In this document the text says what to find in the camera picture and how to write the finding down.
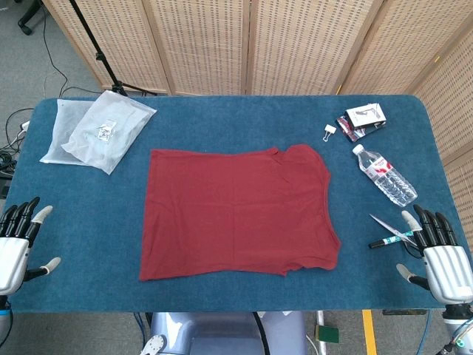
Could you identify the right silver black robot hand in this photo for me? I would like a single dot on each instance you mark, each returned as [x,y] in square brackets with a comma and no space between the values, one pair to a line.
[445,270]

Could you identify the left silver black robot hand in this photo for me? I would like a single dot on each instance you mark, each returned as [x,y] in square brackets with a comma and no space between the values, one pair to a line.
[13,259]

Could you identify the red t-shirt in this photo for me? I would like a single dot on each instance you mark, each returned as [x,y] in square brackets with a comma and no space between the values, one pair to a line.
[236,214]

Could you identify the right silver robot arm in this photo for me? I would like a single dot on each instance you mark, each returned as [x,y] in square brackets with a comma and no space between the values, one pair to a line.
[456,325]

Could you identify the silver scissors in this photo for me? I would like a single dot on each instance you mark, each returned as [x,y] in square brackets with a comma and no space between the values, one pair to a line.
[388,226]

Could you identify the clear plastic water bottle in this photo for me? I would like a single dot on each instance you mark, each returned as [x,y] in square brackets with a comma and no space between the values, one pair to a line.
[386,175]

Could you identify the white power strip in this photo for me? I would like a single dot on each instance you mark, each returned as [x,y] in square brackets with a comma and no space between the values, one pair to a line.
[24,126]

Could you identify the green block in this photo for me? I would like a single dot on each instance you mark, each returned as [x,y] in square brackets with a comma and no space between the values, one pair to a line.
[327,333]

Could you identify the white pole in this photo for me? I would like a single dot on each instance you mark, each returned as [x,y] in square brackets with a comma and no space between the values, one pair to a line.
[320,321]

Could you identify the empty frosted plastic bag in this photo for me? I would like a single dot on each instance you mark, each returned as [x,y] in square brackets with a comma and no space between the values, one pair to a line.
[61,125]

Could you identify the frosted bag with white garment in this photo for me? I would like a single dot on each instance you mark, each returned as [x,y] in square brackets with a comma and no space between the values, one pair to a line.
[111,129]

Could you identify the dark red blue box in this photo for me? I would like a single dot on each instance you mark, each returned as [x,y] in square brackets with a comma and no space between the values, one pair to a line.
[346,130]

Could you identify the white and black box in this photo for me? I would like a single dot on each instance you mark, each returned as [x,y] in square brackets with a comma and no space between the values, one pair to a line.
[364,114]

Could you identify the white binder clip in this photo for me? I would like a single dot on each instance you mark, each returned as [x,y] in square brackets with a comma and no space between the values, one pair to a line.
[329,130]

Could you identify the black tripod stand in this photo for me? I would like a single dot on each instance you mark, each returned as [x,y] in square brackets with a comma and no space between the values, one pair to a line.
[99,57]

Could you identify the blue grey robot torso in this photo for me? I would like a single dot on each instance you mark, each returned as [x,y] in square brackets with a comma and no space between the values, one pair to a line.
[221,333]

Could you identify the black office chair base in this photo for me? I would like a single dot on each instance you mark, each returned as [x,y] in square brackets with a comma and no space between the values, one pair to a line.
[27,15]

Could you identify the blue carpet table cover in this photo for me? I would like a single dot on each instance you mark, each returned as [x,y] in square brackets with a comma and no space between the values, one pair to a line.
[236,114]

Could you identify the wooden woven folding screen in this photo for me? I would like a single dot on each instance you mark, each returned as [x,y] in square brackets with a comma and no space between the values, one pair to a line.
[295,44]

